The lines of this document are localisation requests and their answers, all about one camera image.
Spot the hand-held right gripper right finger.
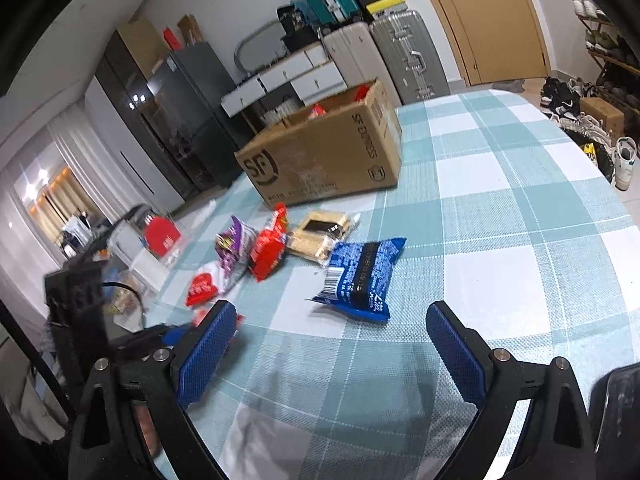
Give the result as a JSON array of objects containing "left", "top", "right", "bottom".
[{"left": 426, "top": 301, "right": 598, "bottom": 480}]

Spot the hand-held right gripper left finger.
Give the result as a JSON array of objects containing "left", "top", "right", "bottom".
[{"left": 70, "top": 300, "right": 238, "bottom": 480}]

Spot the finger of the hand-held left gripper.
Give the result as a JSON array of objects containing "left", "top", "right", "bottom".
[{"left": 107, "top": 322, "right": 188, "bottom": 360}]

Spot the purple snack packet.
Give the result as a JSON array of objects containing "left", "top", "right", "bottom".
[{"left": 215, "top": 215, "right": 259, "bottom": 278}]

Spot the red snack packet white label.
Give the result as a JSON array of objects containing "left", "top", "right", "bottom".
[{"left": 248, "top": 202, "right": 292, "bottom": 282}]

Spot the blue snack packet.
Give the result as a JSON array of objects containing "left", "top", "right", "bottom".
[{"left": 306, "top": 237, "right": 407, "bottom": 324}]

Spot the clear cracker packet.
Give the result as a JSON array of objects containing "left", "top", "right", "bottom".
[{"left": 285, "top": 210, "right": 362, "bottom": 268}]

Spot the clear container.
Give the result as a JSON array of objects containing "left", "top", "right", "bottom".
[{"left": 102, "top": 270, "right": 146, "bottom": 331}]

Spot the white kettle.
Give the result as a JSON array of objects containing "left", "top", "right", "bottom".
[{"left": 109, "top": 204, "right": 153, "bottom": 261}]

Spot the red gift box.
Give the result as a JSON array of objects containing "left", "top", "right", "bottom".
[{"left": 144, "top": 216, "right": 183, "bottom": 261}]

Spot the white curtain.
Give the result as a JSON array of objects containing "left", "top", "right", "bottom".
[{"left": 0, "top": 100, "right": 151, "bottom": 261}]

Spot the teal plaid tablecloth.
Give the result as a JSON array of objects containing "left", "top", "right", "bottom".
[{"left": 150, "top": 89, "right": 640, "bottom": 480}]

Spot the black glossy object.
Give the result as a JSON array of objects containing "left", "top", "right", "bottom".
[{"left": 589, "top": 365, "right": 640, "bottom": 480}]

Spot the dark glass wardrobe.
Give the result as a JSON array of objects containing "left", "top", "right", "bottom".
[{"left": 95, "top": 30, "right": 201, "bottom": 206}]

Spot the black fridge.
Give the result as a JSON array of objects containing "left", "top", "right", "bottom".
[{"left": 145, "top": 42, "right": 253, "bottom": 193}]

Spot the tan cardboard box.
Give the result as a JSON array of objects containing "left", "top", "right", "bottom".
[{"left": 117, "top": 19, "right": 168, "bottom": 78}]

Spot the pile of loose shoes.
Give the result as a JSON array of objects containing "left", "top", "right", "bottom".
[{"left": 540, "top": 76, "right": 640, "bottom": 191}]

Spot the small brown cardboard box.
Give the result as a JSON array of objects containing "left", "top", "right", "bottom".
[{"left": 579, "top": 97, "right": 626, "bottom": 141}]

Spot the white desk with drawers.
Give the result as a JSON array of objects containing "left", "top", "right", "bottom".
[{"left": 221, "top": 42, "right": 333, "bottom": 117}]

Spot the brown paper bag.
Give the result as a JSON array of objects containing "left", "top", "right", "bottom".
[{"left": 177, "top": 14, "right": 206, "bottom": 47}]

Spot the silver suitcase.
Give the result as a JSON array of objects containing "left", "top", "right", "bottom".
[{"left": 370, "top": 10, "right": 451, "bottom": 106}]

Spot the beige suitcase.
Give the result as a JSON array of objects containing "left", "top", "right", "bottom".
[{"left": 322, "top": 21, "right": 401, "bottom": 107}]

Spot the wooden shoe rack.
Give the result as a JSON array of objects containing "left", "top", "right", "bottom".
[{"left": 575, "top": 0, "right": 640, "bottom": 111}]

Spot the tan wooden door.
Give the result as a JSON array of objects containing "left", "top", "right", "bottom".
[{"left": 407, "top": 0, "right": 551, "bottom": 87}]

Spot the black printed bag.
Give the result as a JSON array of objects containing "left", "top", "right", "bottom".
[{"left": 276, "top": 4, "right": 308, "bottom": 36}]

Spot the shoe rack with shoes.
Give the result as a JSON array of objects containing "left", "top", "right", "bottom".
[{"left": 555, "top": 0, "right": 640, "bottom": 106}]

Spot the yellow black shoe box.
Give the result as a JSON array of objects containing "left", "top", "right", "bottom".
[{"left": 365, "top": 0, "right": 407, "bottom": 18}]

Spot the black cable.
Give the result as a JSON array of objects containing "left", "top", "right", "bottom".
[{"left": 0, "top": 297, "right": 76, "bottom": 441}]

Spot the oval metal frame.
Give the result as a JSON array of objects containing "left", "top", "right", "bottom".
[{"left": 234, "top": 19, "right": 288, "bottom": 78}]

